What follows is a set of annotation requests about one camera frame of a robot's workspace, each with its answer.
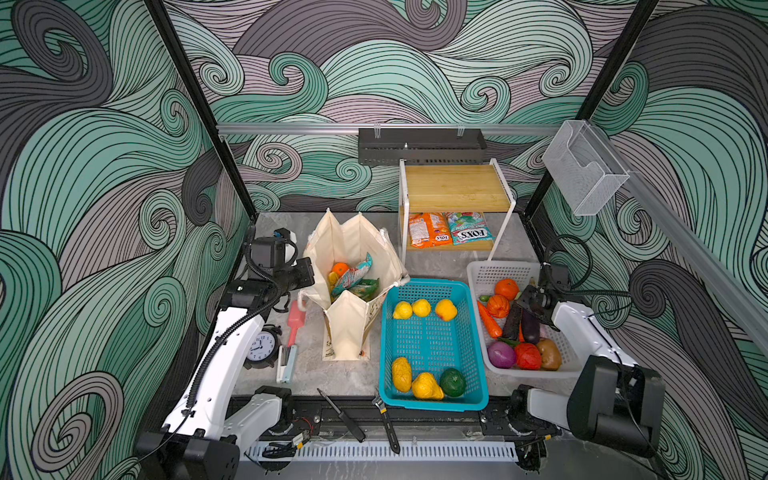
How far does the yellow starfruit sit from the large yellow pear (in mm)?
18

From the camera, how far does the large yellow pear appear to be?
74 centimetres

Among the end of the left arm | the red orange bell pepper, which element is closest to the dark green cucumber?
the red orange bell pepper

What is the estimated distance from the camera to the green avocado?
76 centimetres

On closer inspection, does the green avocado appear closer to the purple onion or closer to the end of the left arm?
the purple onion
